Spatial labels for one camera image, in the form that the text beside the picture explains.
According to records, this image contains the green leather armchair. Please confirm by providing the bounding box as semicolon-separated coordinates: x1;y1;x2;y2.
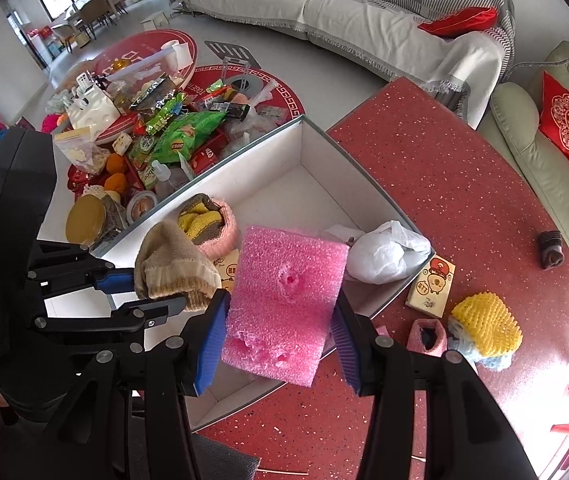
478;41;569;247

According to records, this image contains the red pillow on sofa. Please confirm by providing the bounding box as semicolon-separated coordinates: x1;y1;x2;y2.
418;6;498;39

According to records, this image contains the pink knit sock bundle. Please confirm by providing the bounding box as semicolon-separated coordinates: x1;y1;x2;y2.
177;193;239;260

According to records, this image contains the thin wooden stick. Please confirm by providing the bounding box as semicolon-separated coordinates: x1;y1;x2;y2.
256;467;309;477

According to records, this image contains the light blue fluffy cloth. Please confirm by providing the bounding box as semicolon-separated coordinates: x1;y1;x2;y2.
447;318;515;372

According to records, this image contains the pink red knit sock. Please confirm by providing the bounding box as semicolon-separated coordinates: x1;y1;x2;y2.
373;317;450;359

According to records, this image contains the white plastic bag bundle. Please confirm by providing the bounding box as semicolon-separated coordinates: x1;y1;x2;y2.
345;220;432;285

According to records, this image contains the dark rolled sock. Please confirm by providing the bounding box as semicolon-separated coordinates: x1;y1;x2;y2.
536;231;565;270

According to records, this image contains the white covered sofa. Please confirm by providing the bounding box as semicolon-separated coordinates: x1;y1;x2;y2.
174;0;516;127

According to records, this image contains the teal white storage box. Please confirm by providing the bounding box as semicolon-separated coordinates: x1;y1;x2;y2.
43;114;435;434

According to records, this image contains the green chips bag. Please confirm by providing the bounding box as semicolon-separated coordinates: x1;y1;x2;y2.
150;110;226;165

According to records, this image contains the yellow foam fruit net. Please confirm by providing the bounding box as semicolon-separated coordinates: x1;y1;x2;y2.
449;292;523;359

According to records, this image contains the yellow cartoon tissue pack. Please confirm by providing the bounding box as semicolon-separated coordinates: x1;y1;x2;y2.
213;249;239;294

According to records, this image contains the beige knit sock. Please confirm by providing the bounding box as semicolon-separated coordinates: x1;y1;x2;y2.
134;220;222;312

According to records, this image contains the round red floor mat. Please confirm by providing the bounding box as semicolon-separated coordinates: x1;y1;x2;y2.
186;64;305;122

